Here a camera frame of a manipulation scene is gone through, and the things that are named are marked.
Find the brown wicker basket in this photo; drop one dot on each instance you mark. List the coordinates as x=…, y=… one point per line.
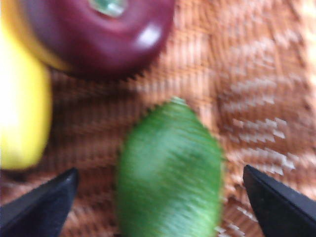
x=247, y=74

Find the green avocado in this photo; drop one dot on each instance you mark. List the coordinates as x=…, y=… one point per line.
x=170, y=172

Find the yellow banana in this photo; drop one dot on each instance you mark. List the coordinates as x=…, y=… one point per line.
x=19, y=111

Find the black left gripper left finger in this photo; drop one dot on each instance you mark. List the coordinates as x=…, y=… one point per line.
x=39, y=212

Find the dark red apple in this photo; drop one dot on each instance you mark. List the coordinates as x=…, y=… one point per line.
x=98, y=42

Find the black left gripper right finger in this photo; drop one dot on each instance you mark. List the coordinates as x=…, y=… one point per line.
x=286, y=212

